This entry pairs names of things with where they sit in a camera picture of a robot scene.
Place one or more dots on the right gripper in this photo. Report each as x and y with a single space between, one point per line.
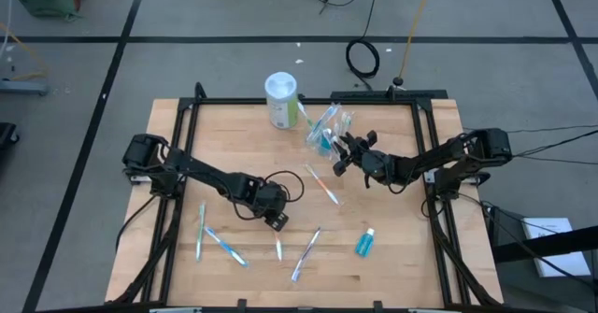
379 166

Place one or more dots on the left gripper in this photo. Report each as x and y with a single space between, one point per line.
268 200

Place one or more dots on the orange toothbrush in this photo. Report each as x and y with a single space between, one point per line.
279 247
322 184

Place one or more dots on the clear plastic cup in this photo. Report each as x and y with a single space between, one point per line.
312 140

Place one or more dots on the white green wipes canister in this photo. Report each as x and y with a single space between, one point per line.
281 100

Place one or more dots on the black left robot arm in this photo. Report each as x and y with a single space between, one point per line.
205 175

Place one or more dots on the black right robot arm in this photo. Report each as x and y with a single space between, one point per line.
490 146

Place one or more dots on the black metal beam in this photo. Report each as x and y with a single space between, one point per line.
551 245

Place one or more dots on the white paper booklet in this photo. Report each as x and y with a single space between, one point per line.
560 257

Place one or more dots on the black floor object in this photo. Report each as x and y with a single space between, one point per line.
5 138

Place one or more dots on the grey blue floor rail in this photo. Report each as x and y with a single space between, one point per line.
23 87

